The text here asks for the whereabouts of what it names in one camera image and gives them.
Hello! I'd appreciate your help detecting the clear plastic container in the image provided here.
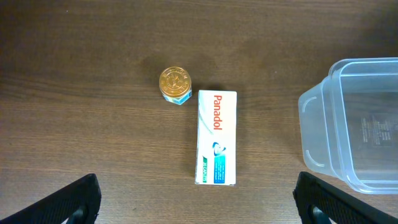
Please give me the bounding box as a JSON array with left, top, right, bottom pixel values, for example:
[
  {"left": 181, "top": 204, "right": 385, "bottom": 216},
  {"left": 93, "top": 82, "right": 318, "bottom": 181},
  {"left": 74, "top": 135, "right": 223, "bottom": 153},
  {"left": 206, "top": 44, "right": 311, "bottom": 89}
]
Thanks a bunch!
[{"left": 298, "top": 57, "right": 397, "bottom": 194}]

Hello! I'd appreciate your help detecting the white Panadol box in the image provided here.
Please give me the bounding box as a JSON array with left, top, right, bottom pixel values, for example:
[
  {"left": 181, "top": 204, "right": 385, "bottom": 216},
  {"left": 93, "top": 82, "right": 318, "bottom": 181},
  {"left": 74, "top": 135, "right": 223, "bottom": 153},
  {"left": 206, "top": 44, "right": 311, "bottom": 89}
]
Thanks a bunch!
[{"left": 195, "top": 90, "right": 237, "bottom": 185}]

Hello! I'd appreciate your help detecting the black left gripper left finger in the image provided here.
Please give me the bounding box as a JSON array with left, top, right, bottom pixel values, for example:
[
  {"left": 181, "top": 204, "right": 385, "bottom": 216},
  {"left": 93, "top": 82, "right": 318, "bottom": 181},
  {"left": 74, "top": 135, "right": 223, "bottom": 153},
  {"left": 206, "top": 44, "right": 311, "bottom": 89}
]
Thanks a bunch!
[{"left": 1, "top": 174, "right": 101, "bottom": 224}]

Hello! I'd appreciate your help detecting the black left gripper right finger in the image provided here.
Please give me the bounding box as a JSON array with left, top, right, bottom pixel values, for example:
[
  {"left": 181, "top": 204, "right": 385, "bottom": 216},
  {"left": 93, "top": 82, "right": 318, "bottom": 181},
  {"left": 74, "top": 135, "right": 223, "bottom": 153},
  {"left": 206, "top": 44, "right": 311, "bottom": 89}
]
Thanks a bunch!
[{"left": 293, "top": 172, "right": 397, "bottom": 224}]

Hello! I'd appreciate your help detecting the small jar with gold lid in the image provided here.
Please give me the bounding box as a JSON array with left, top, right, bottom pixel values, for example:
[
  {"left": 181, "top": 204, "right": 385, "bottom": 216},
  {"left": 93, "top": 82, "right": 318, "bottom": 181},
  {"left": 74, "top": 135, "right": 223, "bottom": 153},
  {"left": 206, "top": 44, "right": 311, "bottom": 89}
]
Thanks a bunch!
[{"left": 159, "top": 67, "right": 192, "bottom": 105}]

